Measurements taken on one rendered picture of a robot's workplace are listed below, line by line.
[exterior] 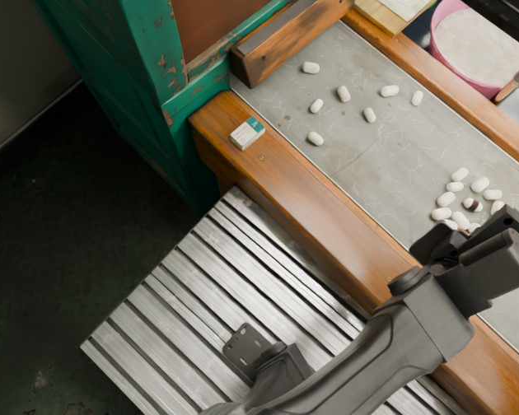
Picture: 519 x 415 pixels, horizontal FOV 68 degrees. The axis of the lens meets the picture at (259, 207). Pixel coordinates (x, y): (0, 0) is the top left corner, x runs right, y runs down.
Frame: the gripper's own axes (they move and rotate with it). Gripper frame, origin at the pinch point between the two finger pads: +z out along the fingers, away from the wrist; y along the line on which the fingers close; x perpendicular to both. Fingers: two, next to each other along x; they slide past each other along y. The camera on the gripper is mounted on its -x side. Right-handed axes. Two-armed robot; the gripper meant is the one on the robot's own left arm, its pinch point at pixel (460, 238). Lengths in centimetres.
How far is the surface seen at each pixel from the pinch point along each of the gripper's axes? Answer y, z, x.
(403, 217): 7.3, 8.9, 7.3
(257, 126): 38.3, -0.3, 9.4
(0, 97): 125, 6, 70
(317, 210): 19.3, -1.4, 12.9
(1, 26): 127, 5, 45
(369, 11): 42, 28, -14
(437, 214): 3.5, 10.8, 3.1
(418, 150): 14.2, 18.8, -1.3
